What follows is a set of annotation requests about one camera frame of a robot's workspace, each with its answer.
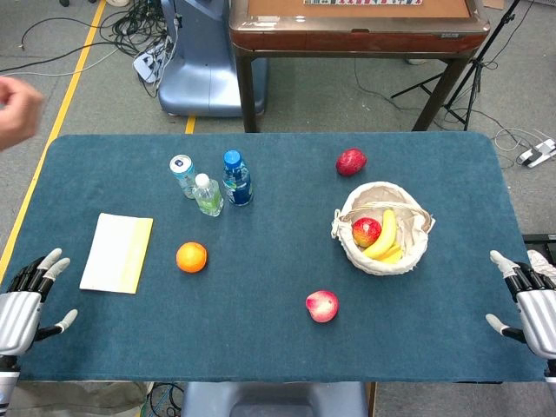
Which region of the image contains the yellow banana bunch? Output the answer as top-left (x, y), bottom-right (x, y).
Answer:
top-left (362, 208), bottom-right (404, 265)

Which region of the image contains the orange fruit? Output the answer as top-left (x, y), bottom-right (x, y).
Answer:
top-left (175, 242), bottom-right (209, 275)

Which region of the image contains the white yellow notebook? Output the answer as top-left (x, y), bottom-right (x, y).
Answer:
top-left (79, 212), bottom-right (155, 295)

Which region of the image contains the light blue drink can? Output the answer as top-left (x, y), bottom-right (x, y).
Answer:
top-left (169, 155), bottom-right (199, 200)

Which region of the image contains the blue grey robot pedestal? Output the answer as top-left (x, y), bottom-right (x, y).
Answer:
top-left (157, 0), bottom-right (268, 117)

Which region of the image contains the teal table cloth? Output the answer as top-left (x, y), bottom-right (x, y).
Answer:
top-left (0, 132), bottom-right (547, 384)

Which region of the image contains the brown mahjong table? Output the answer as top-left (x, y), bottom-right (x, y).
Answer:
top-left (228, 0), bottom-right (491, 133)

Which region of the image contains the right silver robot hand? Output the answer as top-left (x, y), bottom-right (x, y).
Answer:
top-left (485, 249), bottom-right (556, 360)

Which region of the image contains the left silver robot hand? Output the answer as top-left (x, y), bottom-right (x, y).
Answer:
top-left (0, 248), bottom-right (79, 357)

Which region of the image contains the pink peach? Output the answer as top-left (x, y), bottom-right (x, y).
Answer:
top-left (305, 290), bottom-right (341, 324)

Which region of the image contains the white cap green bottle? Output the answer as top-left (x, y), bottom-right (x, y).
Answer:
top-left (192, 173), bottom-right (225, 217)

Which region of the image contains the blue cap water bottle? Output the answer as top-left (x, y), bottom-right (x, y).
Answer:
top-left (222, 149), bottom-right (255, 207)

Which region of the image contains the white power strip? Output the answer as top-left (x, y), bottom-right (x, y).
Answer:
top-left (132, 41), bottom-right (173, 83)

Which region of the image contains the wicker basket with cloth liner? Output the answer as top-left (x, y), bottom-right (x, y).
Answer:
top-left (330, 181), bottom-right (436, 276)

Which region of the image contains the white foot pedal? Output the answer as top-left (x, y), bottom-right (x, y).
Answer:
top-left (515, 138), bottom-right (556, 169)

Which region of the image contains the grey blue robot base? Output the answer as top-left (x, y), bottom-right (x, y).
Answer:
top-left (180, 381), bottom-right (369, 417)

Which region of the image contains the black cable bundle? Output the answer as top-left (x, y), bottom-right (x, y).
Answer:
top-left (99, 0), bottom-right (175, 57)

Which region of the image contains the red yellow apple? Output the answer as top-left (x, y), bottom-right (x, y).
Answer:
top-left (352, 217), bottom-right (383, 248)

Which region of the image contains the black tripod stand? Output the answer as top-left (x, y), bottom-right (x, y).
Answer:
top-left (390, 0), bottom-right (522, 131)

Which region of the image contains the bare human hand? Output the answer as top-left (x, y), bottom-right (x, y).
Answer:
top-left (0, 76), bottom-right (45, 151)

